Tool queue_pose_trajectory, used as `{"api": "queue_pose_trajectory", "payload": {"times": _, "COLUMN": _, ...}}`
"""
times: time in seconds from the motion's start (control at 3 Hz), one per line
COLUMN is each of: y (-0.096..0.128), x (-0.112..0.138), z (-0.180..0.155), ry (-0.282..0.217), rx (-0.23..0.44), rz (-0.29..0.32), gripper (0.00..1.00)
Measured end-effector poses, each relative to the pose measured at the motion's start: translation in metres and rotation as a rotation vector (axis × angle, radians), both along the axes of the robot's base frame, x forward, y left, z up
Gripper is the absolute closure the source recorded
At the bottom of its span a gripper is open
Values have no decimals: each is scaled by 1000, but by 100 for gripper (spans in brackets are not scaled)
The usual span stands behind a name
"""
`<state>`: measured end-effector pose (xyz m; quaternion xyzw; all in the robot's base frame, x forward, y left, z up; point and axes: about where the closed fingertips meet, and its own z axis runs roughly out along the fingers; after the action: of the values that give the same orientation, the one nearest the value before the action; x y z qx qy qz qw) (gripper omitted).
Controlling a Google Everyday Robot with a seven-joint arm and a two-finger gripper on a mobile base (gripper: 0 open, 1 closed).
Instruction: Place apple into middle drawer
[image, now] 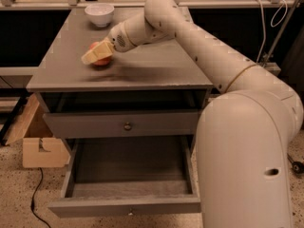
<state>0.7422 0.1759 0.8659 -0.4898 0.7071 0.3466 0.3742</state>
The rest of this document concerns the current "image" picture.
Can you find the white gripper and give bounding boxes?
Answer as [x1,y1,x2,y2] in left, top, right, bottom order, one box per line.
[82,24,137,65]

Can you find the red apple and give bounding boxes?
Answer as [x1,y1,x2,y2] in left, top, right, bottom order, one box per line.
[89,42,112,67]

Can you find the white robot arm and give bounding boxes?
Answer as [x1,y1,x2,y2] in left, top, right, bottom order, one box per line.
[82,0,303,228]

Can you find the grey wooden drawer cabinet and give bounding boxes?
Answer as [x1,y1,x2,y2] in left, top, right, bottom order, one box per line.
[26,6,214,150]

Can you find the closed grey upper drawer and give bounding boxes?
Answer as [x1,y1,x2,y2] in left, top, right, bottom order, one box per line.
[44,110,199,139]

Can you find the open grey lower drawer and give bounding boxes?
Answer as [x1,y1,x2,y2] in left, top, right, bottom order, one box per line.
[49,136,200,218]

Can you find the white ceramic bowl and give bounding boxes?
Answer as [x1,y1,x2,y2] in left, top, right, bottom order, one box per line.
[85,3,114,28]

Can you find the light wooden block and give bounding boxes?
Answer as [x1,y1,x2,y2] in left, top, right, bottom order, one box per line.
[6,94,70,168]

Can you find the black caster wheel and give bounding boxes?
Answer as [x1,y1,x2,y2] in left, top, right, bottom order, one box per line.
[287,155,304,174]

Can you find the black floor cable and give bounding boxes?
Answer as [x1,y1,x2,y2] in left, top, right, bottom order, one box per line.
[29,167,51,228]

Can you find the grey metal rail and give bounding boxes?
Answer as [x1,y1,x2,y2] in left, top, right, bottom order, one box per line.
[262,63,281,77]

